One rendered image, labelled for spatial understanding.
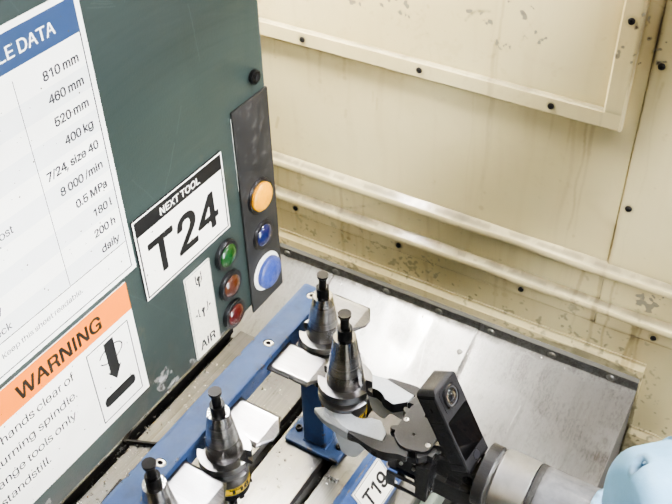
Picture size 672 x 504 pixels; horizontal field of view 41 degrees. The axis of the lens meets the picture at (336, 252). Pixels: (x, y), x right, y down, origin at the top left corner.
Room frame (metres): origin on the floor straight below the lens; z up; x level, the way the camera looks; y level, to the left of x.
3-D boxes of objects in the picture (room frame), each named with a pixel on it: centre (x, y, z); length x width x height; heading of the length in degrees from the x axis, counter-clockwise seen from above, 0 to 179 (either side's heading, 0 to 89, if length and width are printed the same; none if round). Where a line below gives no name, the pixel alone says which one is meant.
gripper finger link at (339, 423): (0.66, -0.01, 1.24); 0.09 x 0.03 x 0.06; 71
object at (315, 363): (0.80, 0.05, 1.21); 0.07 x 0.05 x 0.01; 58
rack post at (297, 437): (0.92, 0.04, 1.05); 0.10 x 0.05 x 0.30; 58
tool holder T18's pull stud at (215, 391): (0.66, 0.14, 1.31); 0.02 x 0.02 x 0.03
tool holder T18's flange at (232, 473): (0.66, 0.14, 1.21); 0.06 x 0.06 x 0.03
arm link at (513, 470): (0.59, -0.18, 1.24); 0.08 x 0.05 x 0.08; 148
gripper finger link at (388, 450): (0.64, -0.05, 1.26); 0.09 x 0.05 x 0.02; 71
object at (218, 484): (0.61, 0.17, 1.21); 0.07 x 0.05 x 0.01; 58
